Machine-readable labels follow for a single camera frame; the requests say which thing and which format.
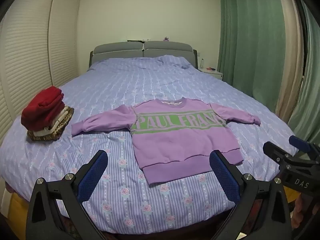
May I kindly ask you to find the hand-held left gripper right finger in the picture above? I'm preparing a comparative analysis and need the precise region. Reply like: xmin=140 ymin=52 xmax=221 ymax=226
xmin=209 ymin=150 xmax=293 ymax=240

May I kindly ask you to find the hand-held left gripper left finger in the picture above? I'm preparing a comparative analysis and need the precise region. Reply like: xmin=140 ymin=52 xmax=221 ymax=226
xmin=26 ymin=150 xmax=108 ymax=240

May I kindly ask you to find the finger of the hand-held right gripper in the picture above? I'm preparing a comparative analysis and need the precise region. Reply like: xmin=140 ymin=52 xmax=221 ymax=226
xmin=263 ymin=141 xmax=295 ymax=165
xmin=289 ymin=135 xmax=320 ymax=153

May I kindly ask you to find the purple sweatshirt with green print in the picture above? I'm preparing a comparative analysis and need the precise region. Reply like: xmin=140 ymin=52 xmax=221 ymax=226
xmin=71 ymin=97 xmax=261 ymax=186

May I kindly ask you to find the green curtain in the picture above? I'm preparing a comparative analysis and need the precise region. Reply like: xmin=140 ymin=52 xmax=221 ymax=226
xmin=287 ymin=0 xmax=320 ymax=144
xmin=216 ymin=0 xmax=288 ymax=98

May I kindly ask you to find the folded brown knit garment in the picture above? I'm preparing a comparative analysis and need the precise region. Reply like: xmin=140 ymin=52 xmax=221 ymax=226
xmin=27 ymin=107 xmax=75 ymax=141

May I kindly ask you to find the folded cream garment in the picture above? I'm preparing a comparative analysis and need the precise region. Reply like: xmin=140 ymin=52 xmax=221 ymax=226
xmin=33 ymin=106 xmax=73 ymax=137

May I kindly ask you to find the folded red sweater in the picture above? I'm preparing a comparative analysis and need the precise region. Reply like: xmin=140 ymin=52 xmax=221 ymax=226
xmin=21 ymin=86 xmax=66 ymax=131

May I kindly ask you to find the beige curtain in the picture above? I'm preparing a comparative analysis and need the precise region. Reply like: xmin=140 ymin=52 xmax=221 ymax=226
xmin=274 ymin=0 xmax=305 ymax=122

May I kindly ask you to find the white nightstand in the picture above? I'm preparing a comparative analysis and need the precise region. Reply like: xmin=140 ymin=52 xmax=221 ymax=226
xmin=200 ymin=67 xmax=224 ymax=81

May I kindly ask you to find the bed with striped floral sheet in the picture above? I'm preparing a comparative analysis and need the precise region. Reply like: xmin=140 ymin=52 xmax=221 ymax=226
xmin=0 ymin=40 xmax=299 ymax=232

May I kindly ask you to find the grey padded headboard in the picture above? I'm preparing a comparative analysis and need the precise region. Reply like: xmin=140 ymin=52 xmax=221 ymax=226
xmin=89 ymin=41 xmax=198 ymax=69

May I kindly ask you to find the cream louvred wardrobe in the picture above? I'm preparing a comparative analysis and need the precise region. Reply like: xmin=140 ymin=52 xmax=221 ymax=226
xmin=0 ymin=0 xmax=82 ymax=137

